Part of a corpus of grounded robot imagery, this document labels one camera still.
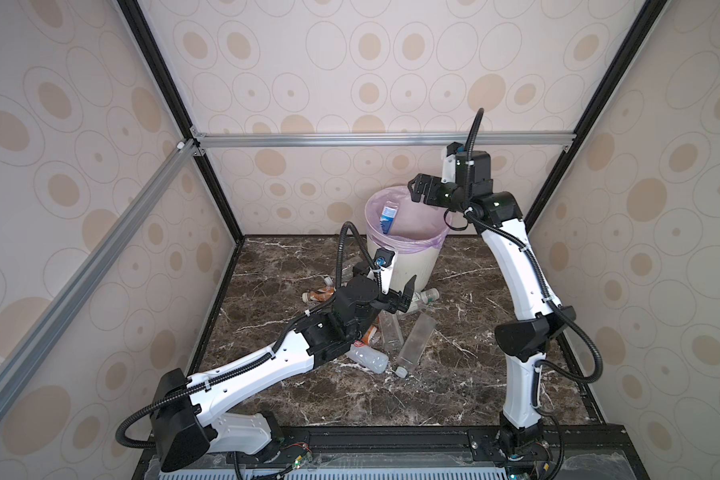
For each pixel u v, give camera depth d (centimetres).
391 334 92
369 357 83
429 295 101
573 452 73
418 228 103
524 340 51
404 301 62
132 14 67
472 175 55
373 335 87
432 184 67
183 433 37
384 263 55
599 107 83
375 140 94
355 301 48
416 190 69
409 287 62
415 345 91
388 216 90
